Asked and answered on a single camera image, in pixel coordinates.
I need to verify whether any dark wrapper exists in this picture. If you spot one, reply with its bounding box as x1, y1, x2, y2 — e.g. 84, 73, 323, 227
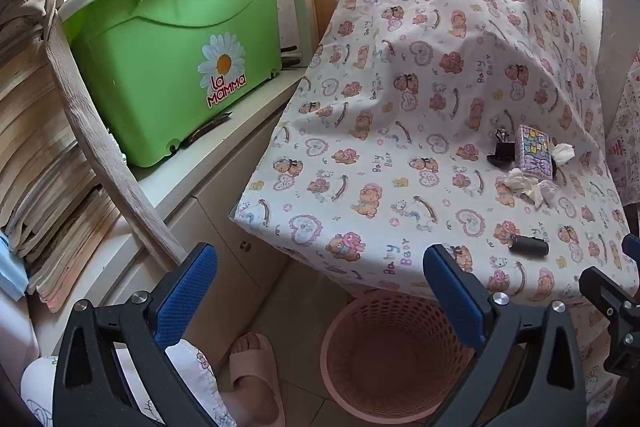
182, 112, 233, 148

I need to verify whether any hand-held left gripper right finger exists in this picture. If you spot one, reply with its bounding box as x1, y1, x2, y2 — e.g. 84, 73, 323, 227
422, 244, 587, 427

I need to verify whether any pink slipper on foot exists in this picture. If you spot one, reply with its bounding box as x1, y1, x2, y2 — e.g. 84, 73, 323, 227
227, 333, 281, 427

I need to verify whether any bear printed tablecloth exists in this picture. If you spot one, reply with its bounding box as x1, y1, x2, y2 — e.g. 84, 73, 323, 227
229, 0, 628, 427

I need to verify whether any stack of old papers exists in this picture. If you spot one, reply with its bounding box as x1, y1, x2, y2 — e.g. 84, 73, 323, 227
0, 14, 126, 314

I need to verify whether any person's pajama leg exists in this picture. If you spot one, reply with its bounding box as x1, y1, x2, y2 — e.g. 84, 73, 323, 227
20, 339, 237, 427

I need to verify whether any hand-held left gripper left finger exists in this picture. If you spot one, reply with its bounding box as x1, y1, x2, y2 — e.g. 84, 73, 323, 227
52, 243, 236, 427

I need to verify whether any white cabinet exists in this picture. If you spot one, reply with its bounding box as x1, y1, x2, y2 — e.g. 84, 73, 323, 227
30, 67, 311, 358

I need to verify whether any pink printed cloth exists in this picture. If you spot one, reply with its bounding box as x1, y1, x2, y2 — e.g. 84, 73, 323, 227
605, 52, 640, 208

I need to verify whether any black binder clip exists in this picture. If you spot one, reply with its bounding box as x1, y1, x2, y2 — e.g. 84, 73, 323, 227
487, 127, 517, 168

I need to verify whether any beige crinkled cloth strip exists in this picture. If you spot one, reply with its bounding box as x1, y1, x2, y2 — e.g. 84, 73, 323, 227
0, 0, 188, 273

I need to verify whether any white tissue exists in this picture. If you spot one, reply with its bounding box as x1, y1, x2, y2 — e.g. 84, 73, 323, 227
502, 167, 558, 208
550, 143, 576, 166

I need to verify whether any grey panel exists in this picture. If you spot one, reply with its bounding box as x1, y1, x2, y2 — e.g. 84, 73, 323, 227
595, 0, 640, 124

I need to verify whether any green plastic storage box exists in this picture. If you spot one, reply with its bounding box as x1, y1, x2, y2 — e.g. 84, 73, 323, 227
70, 0, 283, 168

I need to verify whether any black cylinder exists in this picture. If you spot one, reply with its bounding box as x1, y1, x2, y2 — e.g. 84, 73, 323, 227
509, 234, 550, 257

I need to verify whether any pink plastic mesh basket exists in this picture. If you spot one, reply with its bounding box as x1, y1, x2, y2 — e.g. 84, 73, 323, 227
320, 289, 506, 423

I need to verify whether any light blue cloth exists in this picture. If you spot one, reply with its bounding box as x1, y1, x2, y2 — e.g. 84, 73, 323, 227
0, 232, 29, 304

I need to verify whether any purple tissue packet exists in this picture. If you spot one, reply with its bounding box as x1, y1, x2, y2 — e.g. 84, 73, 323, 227
515, 124, 557, 180

